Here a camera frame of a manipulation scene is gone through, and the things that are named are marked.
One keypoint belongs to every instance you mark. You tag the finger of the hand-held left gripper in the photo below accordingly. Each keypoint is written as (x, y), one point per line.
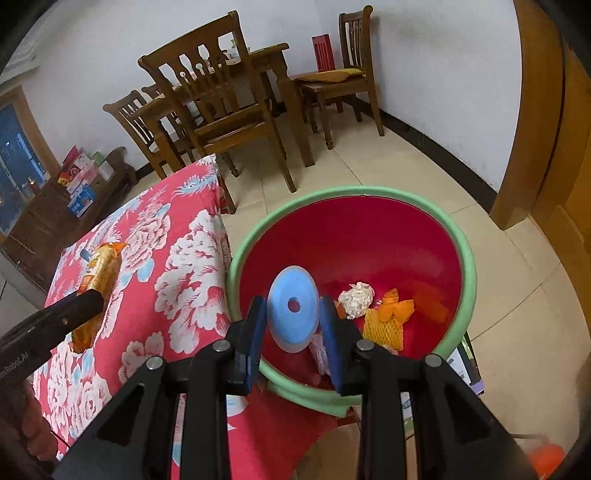
(76, 311)

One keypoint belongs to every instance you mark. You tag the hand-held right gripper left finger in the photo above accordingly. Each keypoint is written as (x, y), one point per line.
(257, 350)

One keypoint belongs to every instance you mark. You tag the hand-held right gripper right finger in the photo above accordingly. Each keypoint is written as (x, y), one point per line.
(330, 350)

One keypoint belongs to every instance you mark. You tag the clear plastic bag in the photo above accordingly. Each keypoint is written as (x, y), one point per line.
(319, 355)

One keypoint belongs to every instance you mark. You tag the blue plastic disc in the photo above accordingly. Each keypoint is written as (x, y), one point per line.
(286, 323)

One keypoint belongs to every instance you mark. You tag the orange snack packet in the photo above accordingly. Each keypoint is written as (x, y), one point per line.
(99, 272)

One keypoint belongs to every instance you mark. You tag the yellow foam fruit net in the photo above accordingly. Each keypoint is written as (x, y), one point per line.
(383, 332)

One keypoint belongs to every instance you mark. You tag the paper ball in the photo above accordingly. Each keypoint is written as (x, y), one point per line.
(355, 300)

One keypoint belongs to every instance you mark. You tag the orange cloth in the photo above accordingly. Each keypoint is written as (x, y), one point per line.
(392, 309)

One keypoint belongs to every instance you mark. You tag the red basin with green rim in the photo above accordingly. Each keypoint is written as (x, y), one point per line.
(351, 240)

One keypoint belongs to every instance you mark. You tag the person's left hand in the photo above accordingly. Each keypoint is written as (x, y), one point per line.
(37, 424)

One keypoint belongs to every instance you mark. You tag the wooden bench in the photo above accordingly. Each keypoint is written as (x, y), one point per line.
(46, 221)

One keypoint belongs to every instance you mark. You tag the red floral tablecloth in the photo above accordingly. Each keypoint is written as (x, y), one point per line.
(194, 258)

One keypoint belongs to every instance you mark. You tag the pile of colourful boxes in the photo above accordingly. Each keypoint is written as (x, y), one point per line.
(83, 180)

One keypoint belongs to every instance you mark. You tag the dark printed box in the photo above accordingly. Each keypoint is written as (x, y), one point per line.
(471, 369)

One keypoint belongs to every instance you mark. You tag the wooden framed window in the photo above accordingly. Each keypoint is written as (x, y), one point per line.
(18, 161)

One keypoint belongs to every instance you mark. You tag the tall wooden dining chair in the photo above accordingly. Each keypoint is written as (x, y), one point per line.
(231, 129)

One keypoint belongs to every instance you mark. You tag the orange plastic object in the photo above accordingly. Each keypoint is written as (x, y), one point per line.
(547, 459)

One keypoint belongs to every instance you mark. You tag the yellow-brown seat cushion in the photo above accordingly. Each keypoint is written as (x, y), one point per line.
(330, 76)

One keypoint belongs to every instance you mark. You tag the red paper bag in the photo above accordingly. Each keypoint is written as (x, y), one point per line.
(322, 53)

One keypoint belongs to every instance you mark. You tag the wooden dining table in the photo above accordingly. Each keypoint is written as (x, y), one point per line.
(272, 50)

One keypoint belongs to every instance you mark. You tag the wooden door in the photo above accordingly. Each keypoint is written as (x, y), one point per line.
(545, 138)

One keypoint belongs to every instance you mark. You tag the wooden chair with cushion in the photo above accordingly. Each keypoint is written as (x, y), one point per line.
(355, 46)

